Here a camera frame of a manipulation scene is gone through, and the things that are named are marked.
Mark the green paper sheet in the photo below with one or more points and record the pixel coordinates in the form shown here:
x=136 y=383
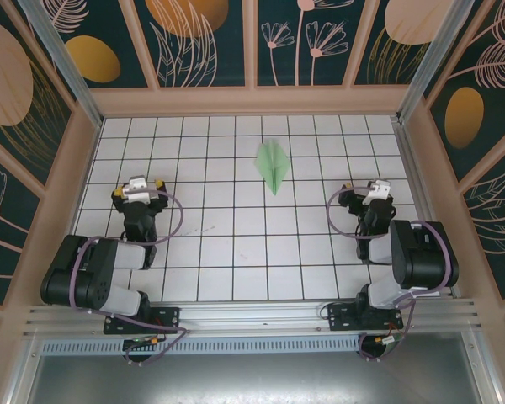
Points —
x=271 y=164

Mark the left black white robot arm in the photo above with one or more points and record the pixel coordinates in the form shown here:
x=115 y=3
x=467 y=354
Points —
x=126 y=256

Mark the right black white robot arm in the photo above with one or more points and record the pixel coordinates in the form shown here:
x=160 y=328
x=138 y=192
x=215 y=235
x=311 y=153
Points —
x=381 y=252

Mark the grey metal sheet panel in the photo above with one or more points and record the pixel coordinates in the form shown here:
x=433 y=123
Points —
x=252 y=379

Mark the green circuit board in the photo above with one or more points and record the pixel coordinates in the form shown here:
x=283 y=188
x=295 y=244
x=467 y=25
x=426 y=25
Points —
x=393 y=341

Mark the aluminium side rail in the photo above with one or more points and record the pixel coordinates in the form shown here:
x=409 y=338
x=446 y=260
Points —
x=425 y=219

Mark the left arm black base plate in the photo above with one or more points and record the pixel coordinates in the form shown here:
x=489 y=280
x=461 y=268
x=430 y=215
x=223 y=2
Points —
x=168 y=315

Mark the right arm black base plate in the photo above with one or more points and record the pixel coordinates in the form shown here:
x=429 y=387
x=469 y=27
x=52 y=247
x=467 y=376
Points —
x=341 y=317

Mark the aluminium frame post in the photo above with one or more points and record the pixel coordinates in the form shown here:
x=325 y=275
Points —
x=67 y=71
x=429 y=63

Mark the aluminium mounting rail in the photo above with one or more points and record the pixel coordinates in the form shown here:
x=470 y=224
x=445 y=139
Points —
x=252 y=315

